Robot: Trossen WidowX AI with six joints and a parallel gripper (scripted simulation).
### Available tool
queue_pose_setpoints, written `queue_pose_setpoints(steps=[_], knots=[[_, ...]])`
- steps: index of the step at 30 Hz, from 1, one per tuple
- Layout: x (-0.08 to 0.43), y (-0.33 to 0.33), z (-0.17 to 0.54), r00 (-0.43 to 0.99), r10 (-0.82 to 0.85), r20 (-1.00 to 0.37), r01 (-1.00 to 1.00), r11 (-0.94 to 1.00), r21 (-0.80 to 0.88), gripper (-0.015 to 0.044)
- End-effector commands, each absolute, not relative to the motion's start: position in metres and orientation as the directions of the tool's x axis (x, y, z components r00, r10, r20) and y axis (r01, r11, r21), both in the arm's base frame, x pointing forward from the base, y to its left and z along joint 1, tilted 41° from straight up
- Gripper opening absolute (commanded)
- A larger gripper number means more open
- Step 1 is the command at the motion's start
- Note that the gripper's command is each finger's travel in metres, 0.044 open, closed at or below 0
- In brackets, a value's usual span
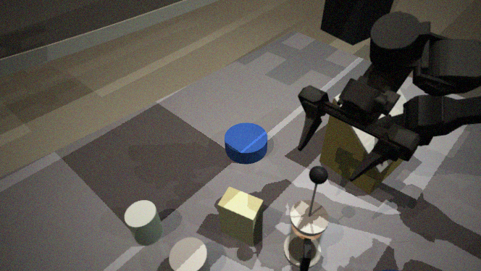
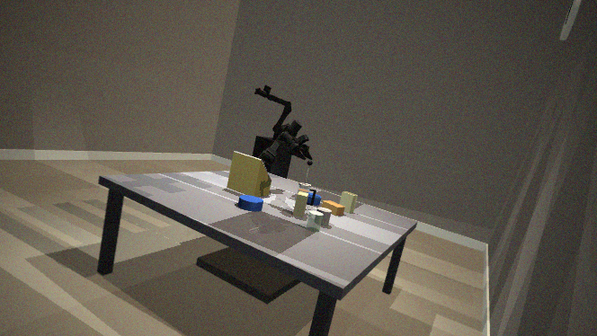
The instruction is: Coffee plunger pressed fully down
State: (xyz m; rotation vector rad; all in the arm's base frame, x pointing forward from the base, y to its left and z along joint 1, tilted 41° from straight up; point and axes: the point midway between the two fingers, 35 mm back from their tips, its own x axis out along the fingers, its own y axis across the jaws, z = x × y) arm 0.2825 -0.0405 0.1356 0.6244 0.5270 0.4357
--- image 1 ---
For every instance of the glass french press with black plunger knob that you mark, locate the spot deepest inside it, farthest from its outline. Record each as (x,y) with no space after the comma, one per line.
(308,222)

